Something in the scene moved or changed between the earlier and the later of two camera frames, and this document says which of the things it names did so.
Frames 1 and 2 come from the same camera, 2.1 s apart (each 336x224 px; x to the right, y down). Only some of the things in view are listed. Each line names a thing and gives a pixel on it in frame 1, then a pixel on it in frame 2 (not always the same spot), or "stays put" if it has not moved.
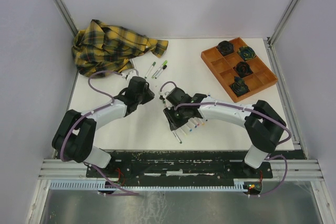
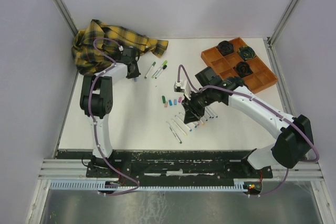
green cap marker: x=150 y=70 stays put
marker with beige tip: x=185 y=134 stays put
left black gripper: x=149 y=95 → x=136 y=73
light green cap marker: x=164 y=63 stays put
